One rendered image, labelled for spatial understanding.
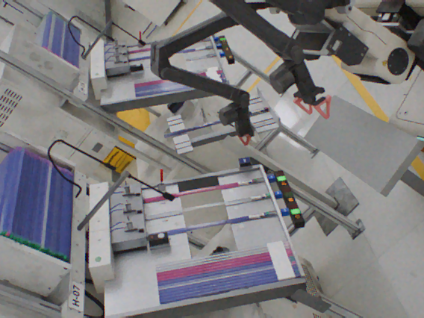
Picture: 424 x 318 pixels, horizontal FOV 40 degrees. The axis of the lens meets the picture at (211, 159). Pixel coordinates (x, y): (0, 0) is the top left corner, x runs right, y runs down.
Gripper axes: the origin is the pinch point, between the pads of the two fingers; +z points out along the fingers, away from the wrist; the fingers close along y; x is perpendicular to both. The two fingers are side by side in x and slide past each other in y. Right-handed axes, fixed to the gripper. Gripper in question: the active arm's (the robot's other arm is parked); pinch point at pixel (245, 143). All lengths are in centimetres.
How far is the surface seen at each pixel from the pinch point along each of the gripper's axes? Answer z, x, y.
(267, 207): 11.9, 1.3, 29.5
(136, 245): 7, -53, 39
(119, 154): 179, -82, -259
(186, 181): 11.3, -28.7, 3.4
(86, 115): 21, -74, -83
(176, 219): 10.9, -35.9, 25.8
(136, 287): 10, -55, 58
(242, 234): 11.3, -12.0, 41.9
